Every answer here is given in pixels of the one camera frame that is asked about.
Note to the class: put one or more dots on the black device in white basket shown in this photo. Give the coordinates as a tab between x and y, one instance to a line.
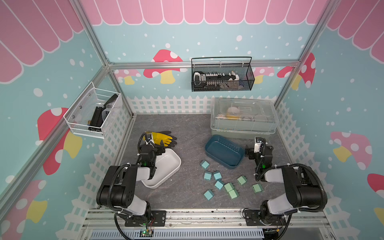
97	120

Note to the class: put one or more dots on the dark teal plastic tray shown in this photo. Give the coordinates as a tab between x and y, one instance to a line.
224	152

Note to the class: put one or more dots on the green plug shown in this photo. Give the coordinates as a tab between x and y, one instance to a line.
242	180
257	188
233	194
229	187

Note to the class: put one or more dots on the items in black basket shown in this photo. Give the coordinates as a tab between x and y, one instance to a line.
215	81

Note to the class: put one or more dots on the teal plug top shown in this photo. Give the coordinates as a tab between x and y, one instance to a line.
205	164

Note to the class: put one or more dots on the green circuit board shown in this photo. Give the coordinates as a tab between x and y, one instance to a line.
145	233

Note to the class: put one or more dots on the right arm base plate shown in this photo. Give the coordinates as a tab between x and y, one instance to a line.
259	218

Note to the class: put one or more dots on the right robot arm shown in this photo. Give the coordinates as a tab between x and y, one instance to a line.
304	191

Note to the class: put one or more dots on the white plastic tray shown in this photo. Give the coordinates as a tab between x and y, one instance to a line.
167	165

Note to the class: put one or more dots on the white wire wall basket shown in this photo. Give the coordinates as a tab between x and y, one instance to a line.
93	112

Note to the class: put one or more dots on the teal plug bottom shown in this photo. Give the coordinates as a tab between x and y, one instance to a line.
209	194

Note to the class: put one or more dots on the teal plug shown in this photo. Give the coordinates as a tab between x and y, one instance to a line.
217	175
205	164
209	194
207	176
219	184

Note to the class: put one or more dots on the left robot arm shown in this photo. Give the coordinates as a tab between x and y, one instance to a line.
117	190

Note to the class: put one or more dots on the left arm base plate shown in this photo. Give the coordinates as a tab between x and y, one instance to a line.
153	219

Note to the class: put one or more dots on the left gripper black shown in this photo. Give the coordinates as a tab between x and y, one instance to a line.
158	149

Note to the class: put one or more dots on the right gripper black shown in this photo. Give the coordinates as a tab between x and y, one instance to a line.
252	152

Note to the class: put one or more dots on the yellow black rubber glove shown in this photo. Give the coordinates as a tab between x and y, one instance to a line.
166	137

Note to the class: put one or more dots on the black wire wall basket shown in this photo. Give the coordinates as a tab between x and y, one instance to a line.
240	65

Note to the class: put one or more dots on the clear lidded storage box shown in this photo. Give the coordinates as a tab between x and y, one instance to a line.
243	118

